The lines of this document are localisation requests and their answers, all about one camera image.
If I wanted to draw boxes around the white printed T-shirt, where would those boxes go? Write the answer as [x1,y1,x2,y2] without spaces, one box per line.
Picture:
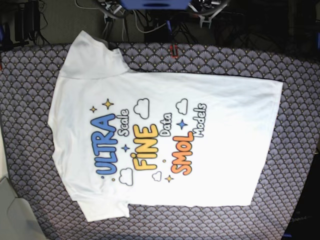
[48,31,283,222]

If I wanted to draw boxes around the red black table clamp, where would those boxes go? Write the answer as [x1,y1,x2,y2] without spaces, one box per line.
[169,44,179,59]

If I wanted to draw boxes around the blue box at top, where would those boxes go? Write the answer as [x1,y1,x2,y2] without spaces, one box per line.
[119,0,191,10]

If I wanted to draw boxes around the patterned grey tablecloth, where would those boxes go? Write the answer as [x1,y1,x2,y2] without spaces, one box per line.
[0,43,320,240]

